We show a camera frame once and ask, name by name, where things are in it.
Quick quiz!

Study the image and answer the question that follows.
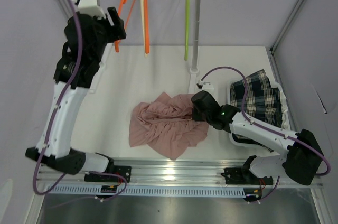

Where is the pink pleated skirt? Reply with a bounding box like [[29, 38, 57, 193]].
[[129, 92, 209, 160]]

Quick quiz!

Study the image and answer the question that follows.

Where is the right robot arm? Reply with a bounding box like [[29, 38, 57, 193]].
[[191, 91, 324, 186]]

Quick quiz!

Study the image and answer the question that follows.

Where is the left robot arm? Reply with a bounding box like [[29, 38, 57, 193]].
[[25, 7, 126, 182]]

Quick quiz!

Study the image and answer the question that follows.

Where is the navy plaid skirt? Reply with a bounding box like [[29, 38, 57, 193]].
[[244, 69, 283, 127]]

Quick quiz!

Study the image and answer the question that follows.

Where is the green plastic hanger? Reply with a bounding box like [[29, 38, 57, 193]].
[[184, 0, 190, 61]]

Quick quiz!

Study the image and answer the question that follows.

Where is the white laundry basket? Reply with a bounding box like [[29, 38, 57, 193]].
[[228, 78, 290, 152]]

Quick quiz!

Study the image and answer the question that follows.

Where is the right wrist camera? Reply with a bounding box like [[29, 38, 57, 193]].
[[196, 80, 214, 94]]

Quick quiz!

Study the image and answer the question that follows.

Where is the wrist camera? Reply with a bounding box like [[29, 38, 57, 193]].
[[71, 0, 106, 20], [196, 80, 214, 94]]

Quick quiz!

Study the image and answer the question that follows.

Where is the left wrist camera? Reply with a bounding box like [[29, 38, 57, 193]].
[[71, 0, 106, 20]]

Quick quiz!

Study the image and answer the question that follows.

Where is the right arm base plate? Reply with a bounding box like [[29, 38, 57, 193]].
[[220, 155, 273, 185]]

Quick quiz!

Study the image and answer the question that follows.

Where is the aluminium mounting rail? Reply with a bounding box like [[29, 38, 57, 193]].
[[35, 158, 324, 188]]

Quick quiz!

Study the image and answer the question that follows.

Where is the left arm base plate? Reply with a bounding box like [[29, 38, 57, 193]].
[[84, 160, 132, 183]]

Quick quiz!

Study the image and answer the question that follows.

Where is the slotted cable duct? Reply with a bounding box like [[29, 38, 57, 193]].
[[51, 184, 246, 198]]

